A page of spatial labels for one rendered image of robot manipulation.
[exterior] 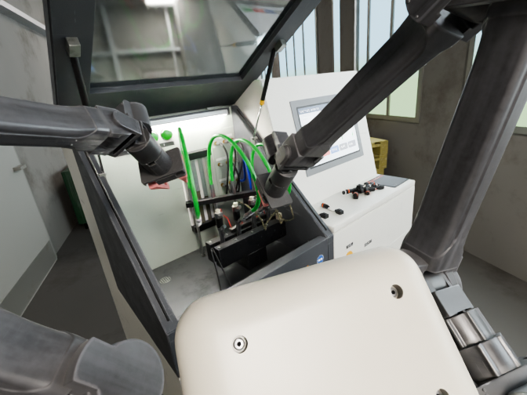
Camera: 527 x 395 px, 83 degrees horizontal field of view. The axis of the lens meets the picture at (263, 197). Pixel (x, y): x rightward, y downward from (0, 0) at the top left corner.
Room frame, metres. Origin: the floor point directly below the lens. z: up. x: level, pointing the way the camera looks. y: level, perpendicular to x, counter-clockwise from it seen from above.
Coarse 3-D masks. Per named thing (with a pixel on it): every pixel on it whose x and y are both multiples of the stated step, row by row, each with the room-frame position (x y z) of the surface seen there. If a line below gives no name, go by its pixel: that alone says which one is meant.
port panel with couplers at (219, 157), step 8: (224, 128) 1.41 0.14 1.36; (232, 128) 1.43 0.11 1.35; (232, 136) 1.43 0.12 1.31; (216, 144) 1.35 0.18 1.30; (224, 144) 1.40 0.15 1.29; (216, 152) 1.37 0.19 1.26; (224, 152) 1.39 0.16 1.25; (216, 160) 1.36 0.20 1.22; (224, 160) 1.39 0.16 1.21; (216, 168) 1.36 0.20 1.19; (224, 168) 1.39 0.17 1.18; (216, 176) 1.36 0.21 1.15; (224, 176) 1.38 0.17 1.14; (224, 184) 1.35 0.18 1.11; (240, 184) 1.43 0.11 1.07; (224, 192) 1.37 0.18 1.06
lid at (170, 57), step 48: (48, 0) 0.69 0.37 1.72; (96, 0) 0.75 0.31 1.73; (144, 0) 0.81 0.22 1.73; (192, 0) 0.87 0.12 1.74; (240, 0) 0.95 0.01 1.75; (288, 0) 1.04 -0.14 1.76; (48, 48) 0.81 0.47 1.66; (96, 48) 0.86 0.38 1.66; (144, 48) 0.93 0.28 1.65; (192, 48) 1.03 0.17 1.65; (240, 48) 1.15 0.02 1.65; (96, 96) 0.98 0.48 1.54; (144, 96) 1.10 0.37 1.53; (192, 96) 1.25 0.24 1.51
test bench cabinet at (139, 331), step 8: (128, 304) 0.96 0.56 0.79; (128, 312) 1.00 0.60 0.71; (136, 320) 0.89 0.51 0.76; (136, 328) 0.94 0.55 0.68; (144, 328) 0.82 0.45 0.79; (136, 336) 0.99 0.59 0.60; (144, 336) 0.85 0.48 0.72; (152, 344) 0.78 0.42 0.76; (160, 352) 0.71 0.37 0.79; (168, 368) 0.68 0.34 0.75; (168, 376) 0.70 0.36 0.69; (176, 376) 0.62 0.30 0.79; (168, 384) 0.73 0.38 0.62; (176, 384) 0.64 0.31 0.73; (168, 392) 0.76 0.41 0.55; (176, 392) 0.66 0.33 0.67
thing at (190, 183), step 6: (180, 132) 0.96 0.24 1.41; (180, 138) 0.94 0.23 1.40; (180, 144) 1.14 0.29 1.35; (186, 150) 0.89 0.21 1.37; (186, 156) 0.87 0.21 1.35; (186, 162) 0.86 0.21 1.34; (186, 168) 1.17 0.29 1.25; (192, 174) 0.84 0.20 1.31; (192, 180) 0.83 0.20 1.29; (192, 186) 0.82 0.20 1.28; (192, 192) 0.82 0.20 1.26; (198, 210) 0.83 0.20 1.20; (198, 216) 0.85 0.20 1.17
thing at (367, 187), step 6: (360, 186) 1.34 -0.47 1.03; (366, 186) 1.39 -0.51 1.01; (372, 186) 1.41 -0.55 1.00; (378, 186) 1.40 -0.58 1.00; (342, 192) 1.34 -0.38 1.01; (348, 192) 1.34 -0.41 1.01; (354, 192) 1.30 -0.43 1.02; (360, 192) 1.33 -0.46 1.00; (366, 192) 1.34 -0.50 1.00; (354, 198) 1.30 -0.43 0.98
